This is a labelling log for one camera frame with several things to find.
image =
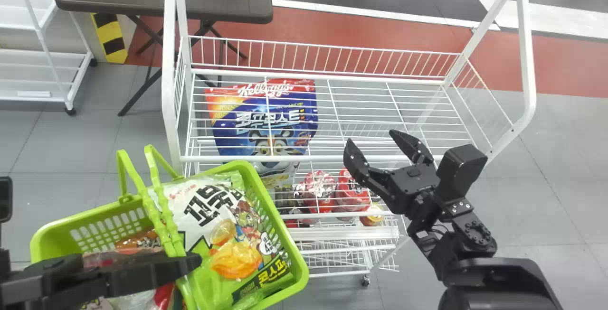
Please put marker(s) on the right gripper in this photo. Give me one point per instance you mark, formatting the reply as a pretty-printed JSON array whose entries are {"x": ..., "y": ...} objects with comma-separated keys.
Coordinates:
[{"x": 412, "y": 189}]

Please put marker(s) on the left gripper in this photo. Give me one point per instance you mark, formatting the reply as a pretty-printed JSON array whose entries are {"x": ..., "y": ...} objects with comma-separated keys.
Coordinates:
[{"x": 52, "y": 281}]

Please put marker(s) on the green basket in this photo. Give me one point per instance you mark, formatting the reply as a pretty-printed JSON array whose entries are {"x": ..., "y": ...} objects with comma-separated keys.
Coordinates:
[{"x": 285, "y": 253}]

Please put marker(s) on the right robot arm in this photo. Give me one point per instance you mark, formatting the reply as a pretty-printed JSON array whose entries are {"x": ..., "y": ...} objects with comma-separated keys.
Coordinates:
[{"x": 475, "y": 241}]

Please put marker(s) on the red snack packet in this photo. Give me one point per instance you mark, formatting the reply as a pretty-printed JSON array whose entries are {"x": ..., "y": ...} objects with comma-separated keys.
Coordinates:
[{"x": 164, "y": 296}]

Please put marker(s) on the orange snack packet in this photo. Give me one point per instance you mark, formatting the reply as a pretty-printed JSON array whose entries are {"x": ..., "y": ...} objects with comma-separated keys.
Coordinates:
[{"x": 140, "y": 241}]

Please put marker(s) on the red noodle cup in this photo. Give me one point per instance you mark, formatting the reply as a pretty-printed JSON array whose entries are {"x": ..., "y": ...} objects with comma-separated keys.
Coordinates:
[
  {"x": 351, "y": 193},
  {"x": 320, "y": 191}
]

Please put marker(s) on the yellow can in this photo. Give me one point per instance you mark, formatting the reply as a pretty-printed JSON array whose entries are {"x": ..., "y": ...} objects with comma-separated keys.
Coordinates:
[{"x": 373, "y": 216}]

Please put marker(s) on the white green cereal bag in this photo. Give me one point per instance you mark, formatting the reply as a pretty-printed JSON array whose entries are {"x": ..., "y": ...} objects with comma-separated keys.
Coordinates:
[{"x": 213, "y": 215}]

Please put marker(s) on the black can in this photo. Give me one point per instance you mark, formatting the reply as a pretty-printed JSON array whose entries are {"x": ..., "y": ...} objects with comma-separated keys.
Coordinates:
[{"x": 287, "y": 201}]

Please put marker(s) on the blue cereal bag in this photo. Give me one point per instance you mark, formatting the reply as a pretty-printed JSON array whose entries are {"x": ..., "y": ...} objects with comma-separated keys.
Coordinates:
[{"x": 266, "y": 120}]

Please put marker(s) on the white shelf trolley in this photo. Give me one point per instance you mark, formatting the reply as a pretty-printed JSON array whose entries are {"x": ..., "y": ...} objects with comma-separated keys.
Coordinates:
[{"x": 42, "y": 58}]

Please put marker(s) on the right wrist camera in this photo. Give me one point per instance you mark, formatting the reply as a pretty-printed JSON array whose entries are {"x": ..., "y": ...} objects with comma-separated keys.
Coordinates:
[{"x": 460, "y": 167}]

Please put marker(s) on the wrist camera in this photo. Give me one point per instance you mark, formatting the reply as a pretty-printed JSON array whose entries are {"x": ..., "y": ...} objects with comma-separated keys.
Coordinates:
[
  {"x": 4, "y": 201},
  {"x": 460, "y": 167}
]

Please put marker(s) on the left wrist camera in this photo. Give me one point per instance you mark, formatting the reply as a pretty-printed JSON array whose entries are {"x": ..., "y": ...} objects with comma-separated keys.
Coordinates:
[{"x": 4, "y": 201}]

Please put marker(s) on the yellow black striped post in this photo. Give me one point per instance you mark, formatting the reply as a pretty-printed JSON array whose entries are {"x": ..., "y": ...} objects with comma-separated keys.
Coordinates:
[{"x": 111, "y": 37}]

